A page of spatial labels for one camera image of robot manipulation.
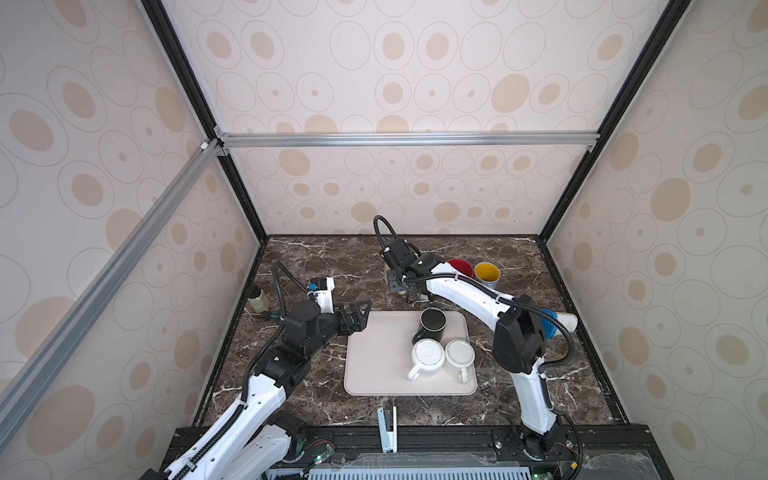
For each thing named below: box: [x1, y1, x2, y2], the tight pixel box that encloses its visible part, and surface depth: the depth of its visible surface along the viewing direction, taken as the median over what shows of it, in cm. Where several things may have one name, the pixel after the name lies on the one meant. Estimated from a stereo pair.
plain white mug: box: [445, 338, 476, 385], surface depth 82 cm
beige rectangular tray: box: [344, 311, 478, 396], surface depth 87 cm
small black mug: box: [412, 307, 448, 345], surface depth 87 cm
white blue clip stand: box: [377, 406, 398, 454], surface depth 75 cm
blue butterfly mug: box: [474, 262, 501, 289], surface depth 99 cm
